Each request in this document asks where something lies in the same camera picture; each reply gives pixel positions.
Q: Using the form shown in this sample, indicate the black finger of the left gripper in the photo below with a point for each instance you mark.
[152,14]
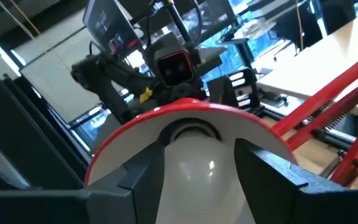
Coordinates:
[219,90]

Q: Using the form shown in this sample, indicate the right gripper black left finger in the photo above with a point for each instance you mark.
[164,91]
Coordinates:
[89,208]

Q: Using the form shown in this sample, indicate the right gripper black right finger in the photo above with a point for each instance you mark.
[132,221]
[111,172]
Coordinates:
[291,202]

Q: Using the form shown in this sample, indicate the red desk lamp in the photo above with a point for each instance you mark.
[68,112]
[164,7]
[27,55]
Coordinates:
[129,149]

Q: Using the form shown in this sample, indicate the white lightbulb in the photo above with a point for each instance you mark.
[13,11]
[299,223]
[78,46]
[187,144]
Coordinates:
[200,180]

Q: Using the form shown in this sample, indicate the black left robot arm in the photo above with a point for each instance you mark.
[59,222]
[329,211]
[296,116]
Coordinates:
[104,77]

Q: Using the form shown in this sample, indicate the black computer monitor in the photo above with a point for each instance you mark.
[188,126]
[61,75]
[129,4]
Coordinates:
[110,28]

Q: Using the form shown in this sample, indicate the large beige wooden desk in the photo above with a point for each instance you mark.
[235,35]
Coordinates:
[322,62]

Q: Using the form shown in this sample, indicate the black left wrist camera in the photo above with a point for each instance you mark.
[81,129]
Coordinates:
[174,68]

